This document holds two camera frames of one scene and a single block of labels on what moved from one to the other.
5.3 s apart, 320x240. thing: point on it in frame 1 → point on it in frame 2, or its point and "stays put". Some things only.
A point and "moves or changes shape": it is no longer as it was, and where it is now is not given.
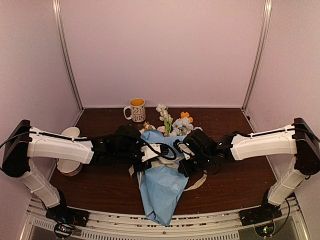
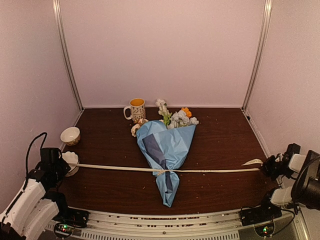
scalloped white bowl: x=68 y=167 stays put
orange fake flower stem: x=186 y=115 moves or changes shape
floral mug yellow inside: x=137 y=107 stays put
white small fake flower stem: x=165 y=117 moves or changes shape
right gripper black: x=187 y=171 → x=266 y=168
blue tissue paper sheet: x=163 y=185 moves or changes shape
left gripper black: x=140 y=168 → x=65 y=167
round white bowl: x=72 y=131 stays put
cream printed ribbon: x=132 y=170 → x=252 y=163
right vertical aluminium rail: x=268 y=9 stays put
